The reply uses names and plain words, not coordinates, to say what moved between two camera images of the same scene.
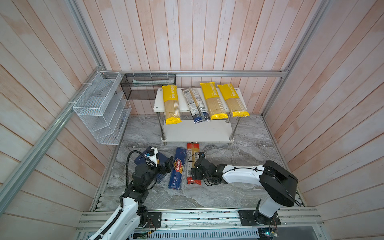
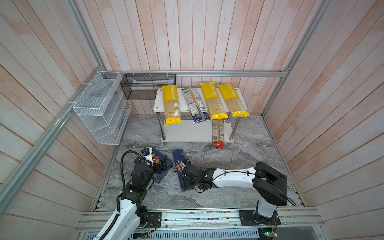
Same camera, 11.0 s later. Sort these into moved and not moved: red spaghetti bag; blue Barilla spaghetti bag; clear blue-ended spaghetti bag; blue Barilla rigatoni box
Moved: red spaghetti bag; blue Barilla spaghetti bag
Not moved: blue Barilla rigatoni box; clear blue-ended spaghetti bag
